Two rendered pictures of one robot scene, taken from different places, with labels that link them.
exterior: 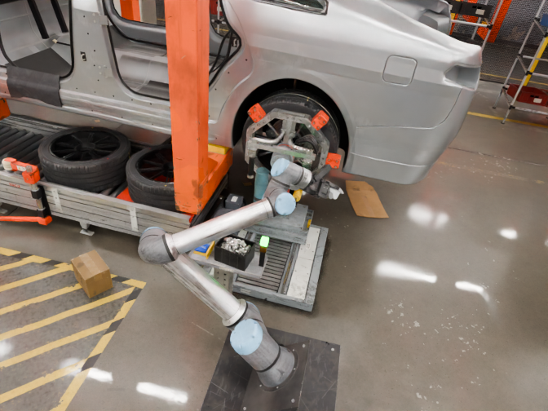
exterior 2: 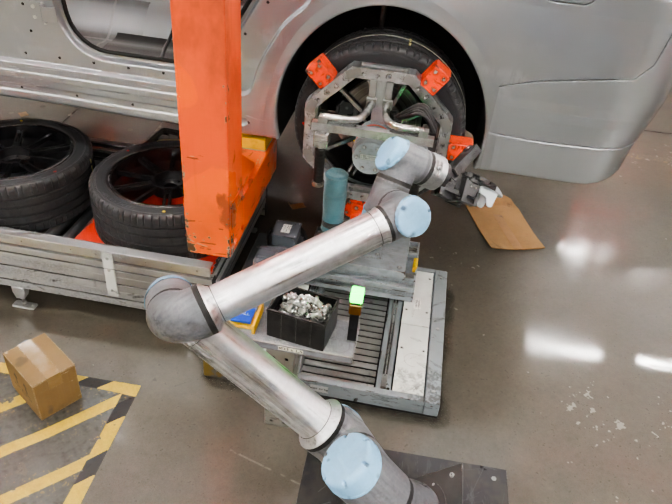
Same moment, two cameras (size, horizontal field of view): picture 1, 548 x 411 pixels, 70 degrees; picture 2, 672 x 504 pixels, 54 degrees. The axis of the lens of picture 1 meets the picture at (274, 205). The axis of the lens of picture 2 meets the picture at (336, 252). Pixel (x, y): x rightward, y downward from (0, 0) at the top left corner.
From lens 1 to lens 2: 0.26 m
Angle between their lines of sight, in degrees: 2
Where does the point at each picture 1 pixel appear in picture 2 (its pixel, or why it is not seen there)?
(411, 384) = not seen: outside the picture
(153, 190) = (143, 221)
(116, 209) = (77, 258)
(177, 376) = not seen: outside the picture
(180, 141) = (194, 125)
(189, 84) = (209, 17)
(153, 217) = (146, 268)
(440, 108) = (648, 43)
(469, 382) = not seen: outside the picture
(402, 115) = (580, 59)
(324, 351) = (479, 482)
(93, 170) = (30, 193)
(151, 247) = (173, 310)
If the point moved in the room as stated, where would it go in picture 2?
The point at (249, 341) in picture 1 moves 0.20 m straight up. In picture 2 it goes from (359, 473) to (369, 416)
